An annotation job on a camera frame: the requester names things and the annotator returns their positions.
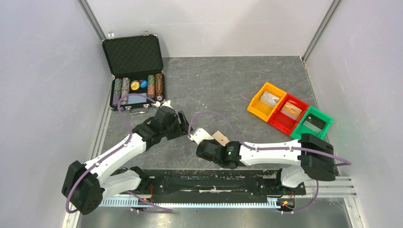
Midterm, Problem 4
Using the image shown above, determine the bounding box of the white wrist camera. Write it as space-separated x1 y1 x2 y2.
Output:
188 128 214 145
153 100 172 109

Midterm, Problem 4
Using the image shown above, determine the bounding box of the grey purple chip stack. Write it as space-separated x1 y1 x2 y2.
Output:
121 77 130 105

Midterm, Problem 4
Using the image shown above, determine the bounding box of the left aluminium frame post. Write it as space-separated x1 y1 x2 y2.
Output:
77 0 106 41

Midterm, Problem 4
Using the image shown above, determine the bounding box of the brown orange chip stack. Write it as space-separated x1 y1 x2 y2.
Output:
155 74 163 101

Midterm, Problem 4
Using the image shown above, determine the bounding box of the green plastic bin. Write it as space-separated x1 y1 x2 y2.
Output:
290 106 333 140

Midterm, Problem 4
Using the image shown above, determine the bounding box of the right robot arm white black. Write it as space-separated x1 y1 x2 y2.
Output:
189 132 336 194

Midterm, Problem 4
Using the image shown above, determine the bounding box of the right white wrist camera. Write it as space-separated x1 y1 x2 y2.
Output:
188 128 214 145

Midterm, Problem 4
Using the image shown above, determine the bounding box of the yellow dealer button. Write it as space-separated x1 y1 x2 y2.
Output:
130 80 140 91

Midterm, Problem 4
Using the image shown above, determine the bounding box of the card deck in yellow bin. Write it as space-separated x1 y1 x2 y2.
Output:
260 91 280 108

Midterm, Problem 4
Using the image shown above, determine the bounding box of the white slotted cable duct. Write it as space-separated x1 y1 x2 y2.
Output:
99 196 280 209

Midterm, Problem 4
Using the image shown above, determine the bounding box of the green purple chip stack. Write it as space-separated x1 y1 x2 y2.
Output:
112 78 123 106

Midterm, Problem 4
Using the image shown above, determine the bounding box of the card deck in green bin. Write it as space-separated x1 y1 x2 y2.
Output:
303 114 326 133

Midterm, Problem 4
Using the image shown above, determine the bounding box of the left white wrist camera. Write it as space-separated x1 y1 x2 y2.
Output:
153 100 172 109

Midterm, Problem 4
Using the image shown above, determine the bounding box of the card deck in red bin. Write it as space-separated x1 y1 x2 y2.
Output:
281 101 302 120

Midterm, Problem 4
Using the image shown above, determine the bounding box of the red plastic bin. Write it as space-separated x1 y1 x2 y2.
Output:
268 93 310 136

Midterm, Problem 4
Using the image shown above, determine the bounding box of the black poker chip case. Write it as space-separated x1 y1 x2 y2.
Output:
101 34 166 111

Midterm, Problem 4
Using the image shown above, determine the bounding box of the blue dealer button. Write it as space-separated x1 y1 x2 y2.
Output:
140 80 148 88

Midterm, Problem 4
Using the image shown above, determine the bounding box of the yellow plastic bin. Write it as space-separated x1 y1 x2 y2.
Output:
247 82 287 122

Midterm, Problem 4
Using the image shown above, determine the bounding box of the right aluminium frame post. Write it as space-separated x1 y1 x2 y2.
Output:
301 0 342 65

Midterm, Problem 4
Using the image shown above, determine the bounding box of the green orange chip stack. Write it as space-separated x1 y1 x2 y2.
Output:
147 75 155 98

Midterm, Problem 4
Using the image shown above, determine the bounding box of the beige leather card holder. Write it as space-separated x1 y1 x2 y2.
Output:
212 131 230 146

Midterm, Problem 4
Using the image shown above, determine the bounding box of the blue playing card deck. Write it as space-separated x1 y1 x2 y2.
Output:
127 93 147 105

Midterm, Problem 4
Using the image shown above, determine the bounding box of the aluminium frame post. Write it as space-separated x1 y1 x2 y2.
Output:
301 0 342 65
77 0 106 41

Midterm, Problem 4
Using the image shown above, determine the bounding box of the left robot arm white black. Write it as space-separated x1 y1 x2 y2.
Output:
61 105 191 215

